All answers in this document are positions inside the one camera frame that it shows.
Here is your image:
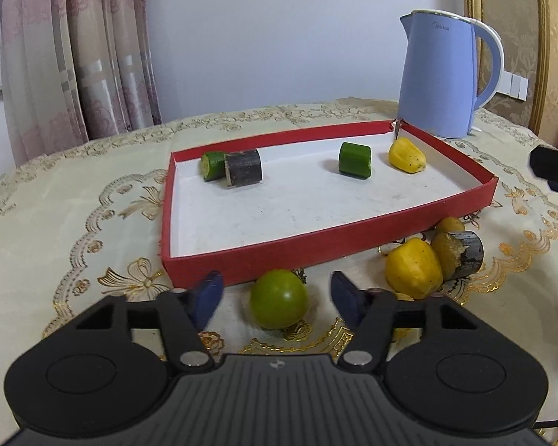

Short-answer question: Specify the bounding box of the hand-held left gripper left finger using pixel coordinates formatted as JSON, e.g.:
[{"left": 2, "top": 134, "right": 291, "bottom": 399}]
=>
[{"left": 74, "top": 270, "right": 224, "bottom": 373}]

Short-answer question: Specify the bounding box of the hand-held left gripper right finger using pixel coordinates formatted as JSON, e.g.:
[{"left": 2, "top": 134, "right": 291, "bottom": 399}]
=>
[{"left": 330, "top": 270, "right": 482, "bottom": 375}]

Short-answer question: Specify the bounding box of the green tomato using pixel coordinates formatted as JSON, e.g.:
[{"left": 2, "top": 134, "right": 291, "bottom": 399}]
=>
[{"left": 250, "top": 269, "right": 310, "bottom": 330}]

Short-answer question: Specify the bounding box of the yellow jackfruit piece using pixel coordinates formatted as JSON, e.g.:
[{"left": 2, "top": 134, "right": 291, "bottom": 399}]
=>
[
  {"left": 385, "top": 238, "right": 444, "bottom": 300},
  {"left": 388, "top": 137, "right": 427, "bottom": 175}
]

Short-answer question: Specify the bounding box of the red cardboard tray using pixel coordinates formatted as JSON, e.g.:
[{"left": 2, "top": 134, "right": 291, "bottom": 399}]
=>
[{"left": 159, "top": 120, "right": 498, "bottom": 291}]

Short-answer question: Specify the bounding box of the brown longan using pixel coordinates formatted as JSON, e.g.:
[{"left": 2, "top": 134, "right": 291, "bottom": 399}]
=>
[{"left": 434, "top": 217, "right": 466, "bottom": 235}]

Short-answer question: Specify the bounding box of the dark sugarcane piece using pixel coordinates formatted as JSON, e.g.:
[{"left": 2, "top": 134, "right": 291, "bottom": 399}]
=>
[
  {"left": 223, "top": 149, "right": 263, "bottom": 190},
  {"left": 430, "top": 230, "right": 485, "bottom": 282}
]

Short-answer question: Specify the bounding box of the green cucumber piece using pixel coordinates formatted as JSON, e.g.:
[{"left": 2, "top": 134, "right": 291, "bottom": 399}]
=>
[
  {"left": 201, "top": 151, "right": 228, "bottom": 183},
  {"left": 339, "top": 142, "right": 373, "bottom": 180}
]

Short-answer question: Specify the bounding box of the blue electric kettle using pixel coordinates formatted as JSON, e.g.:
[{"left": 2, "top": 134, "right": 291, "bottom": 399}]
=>
[{"left": 397, "top": 9, "right": 505, "bottom": 140}]

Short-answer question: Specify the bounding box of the pink patterned curtain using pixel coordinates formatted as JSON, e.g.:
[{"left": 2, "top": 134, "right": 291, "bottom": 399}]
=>
[{"left": 0, "top": 0, "right": 163, "bottom": 168}]

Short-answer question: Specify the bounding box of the white light switch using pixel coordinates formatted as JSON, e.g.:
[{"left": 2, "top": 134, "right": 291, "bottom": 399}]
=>
[{"left": 500, "top": 72, "right": 528, "bottom": 101}]

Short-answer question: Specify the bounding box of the gold framed wall panel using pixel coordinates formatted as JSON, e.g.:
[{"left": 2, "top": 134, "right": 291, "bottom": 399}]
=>
[{"left": 462, "top": 0, "right": 558, "bottom": 149}]

